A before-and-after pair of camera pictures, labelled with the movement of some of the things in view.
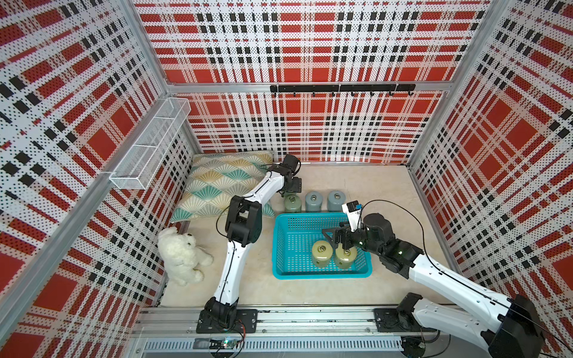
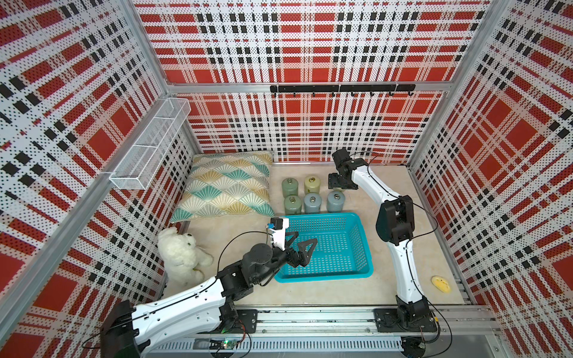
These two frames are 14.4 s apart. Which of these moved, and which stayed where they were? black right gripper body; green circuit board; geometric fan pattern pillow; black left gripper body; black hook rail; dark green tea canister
Moved: black right gripper body; black left gripper body
Stayed: geometric fan pattern pillow; dark green tea canister; black hook rail; green circuit board
